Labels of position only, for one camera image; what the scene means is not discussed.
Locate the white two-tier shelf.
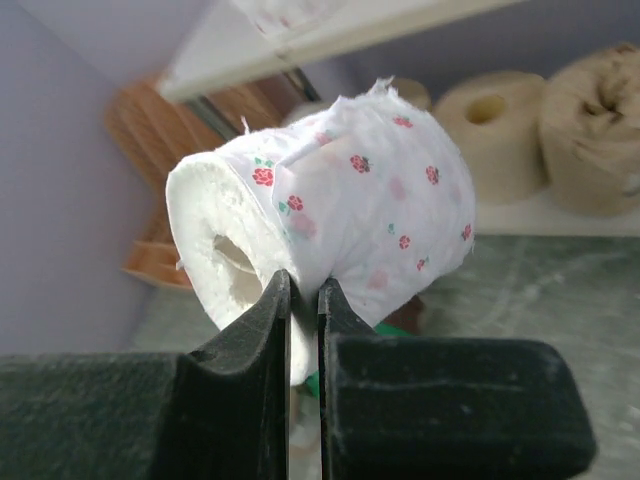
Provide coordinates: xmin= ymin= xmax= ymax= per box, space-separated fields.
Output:
xmin=158 ymin=0 xmax=640 ymax=237

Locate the green wrapped roll right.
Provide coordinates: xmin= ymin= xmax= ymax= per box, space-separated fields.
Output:
xmin=374 ymin=296 xmax=424 ymax=336

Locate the brown paper roll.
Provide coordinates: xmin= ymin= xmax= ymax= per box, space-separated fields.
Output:
xmin=539 ymin=44 xmax=639 ymax=217

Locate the bare tan paper roll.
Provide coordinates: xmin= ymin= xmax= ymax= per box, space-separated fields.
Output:
xmin=391 ymin=78 xmax=432 ymax=111

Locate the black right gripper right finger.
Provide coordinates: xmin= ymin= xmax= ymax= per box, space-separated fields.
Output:
xmin=318 ymin=279 xmax=597 ymax=479

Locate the white dotted roll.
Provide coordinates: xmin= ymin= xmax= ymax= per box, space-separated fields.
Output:
xmin=231 ymin=0 xmax=347 ymax=36
xmin=165 ymin=79 xmax=476 ymax=386

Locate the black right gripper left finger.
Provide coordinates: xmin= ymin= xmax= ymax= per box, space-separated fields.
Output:
xmin=1 ymin=271 xmax=291 ymax=479

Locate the orange plastic file organizer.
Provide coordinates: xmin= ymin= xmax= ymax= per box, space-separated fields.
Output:
xmin=104 ymin=75 xmax=303 ymax=290

